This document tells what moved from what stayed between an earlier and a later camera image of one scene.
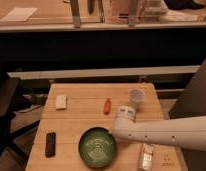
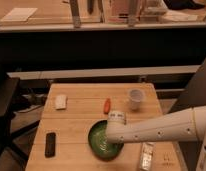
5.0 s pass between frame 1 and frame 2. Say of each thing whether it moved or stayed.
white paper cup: stayed
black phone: stayed
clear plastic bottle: stayed
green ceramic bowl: moved
